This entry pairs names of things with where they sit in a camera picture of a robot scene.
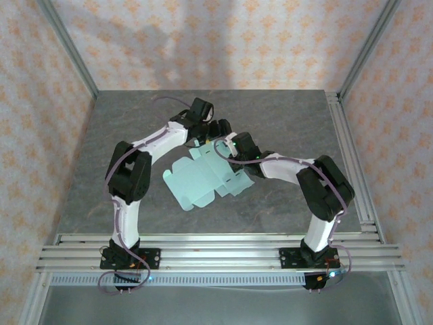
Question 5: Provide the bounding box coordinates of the slotted grey cable duct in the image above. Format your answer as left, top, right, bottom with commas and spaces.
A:
50, 273, 307, 287

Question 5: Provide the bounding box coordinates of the aluminium mounting rail bed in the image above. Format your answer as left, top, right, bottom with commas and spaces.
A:
35, 232, 405, 272

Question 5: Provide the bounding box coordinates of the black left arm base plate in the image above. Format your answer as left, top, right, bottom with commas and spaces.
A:
100, 248, 160, 271

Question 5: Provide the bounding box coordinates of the black base electronics board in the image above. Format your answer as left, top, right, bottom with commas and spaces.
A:
302, 269, 348, 293

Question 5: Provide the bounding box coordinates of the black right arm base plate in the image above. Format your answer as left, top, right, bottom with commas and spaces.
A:
279, 248, 340, 271

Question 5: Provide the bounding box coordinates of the aluminium side rail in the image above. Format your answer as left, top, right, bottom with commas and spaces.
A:
325, 90, 386, 245

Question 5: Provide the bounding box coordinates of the grey metal lower panel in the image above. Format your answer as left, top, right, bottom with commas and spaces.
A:
20, 270, 417, 325

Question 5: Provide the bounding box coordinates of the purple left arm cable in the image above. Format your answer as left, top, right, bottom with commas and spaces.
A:
97, 95, 191, 296

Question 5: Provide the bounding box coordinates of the aluminium frame post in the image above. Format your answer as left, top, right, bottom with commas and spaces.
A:
336, 0, 403, 100
37, 0, 99, 100

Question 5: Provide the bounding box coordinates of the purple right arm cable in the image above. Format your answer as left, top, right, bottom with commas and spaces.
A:
214, 137, 355, 292

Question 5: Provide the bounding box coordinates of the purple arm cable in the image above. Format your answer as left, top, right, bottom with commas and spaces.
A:
214, 137, 355, 292
97, 95, 191, 296

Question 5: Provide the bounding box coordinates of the light teal paper box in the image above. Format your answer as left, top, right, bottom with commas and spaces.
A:
162, 140, 255, 213

